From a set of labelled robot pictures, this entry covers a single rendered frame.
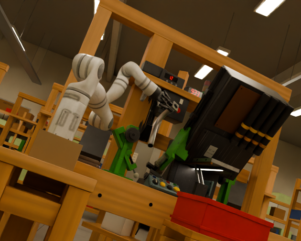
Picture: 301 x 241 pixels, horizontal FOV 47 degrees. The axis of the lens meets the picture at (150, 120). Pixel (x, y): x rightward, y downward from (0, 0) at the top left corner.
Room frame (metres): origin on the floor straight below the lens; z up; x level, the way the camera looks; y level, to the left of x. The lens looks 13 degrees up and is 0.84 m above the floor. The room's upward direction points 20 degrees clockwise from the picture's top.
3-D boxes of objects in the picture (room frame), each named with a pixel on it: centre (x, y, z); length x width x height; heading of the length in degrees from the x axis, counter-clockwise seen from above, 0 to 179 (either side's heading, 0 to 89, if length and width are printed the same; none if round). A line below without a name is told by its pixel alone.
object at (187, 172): (2.04, -0.32, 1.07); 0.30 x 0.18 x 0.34; 106
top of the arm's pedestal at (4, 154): (1.20, 0.28, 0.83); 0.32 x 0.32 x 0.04; 12
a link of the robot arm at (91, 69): (1.21, 0.28, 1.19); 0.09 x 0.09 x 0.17; 80
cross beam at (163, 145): (2.23, -0.15, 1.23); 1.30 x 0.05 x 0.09; 106
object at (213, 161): (1.80, -0.36, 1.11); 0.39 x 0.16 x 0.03; 16
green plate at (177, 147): (1.79, -0.20, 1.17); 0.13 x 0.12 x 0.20; 106
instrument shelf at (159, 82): (2.12, -0.18, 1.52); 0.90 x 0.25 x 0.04; 106
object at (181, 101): (2.04, -0.09, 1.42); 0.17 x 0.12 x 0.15; 106
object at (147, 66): (2.01, 0.09, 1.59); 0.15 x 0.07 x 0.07; 106
